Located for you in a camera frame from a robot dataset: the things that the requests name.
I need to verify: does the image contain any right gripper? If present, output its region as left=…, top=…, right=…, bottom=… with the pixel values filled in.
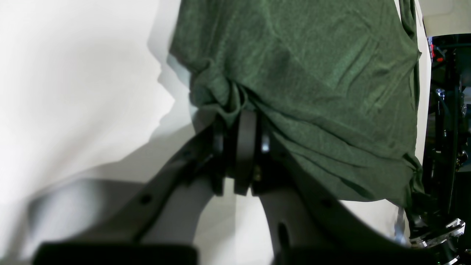
left=407, top=193, right=470, bottom=265

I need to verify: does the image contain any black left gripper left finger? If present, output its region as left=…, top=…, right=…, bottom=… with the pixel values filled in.
left=33, top=117, right=226, bottom=265

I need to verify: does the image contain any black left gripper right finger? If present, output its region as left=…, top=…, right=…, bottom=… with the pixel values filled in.
left=234, top=110, right=437, bottom=265

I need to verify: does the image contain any green long sleeve shirt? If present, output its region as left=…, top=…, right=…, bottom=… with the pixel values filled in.
left=170, top=0, right=424, bottom=206

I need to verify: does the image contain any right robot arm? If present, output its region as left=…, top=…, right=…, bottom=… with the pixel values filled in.
left=406, top=33, right=471, bottom=265

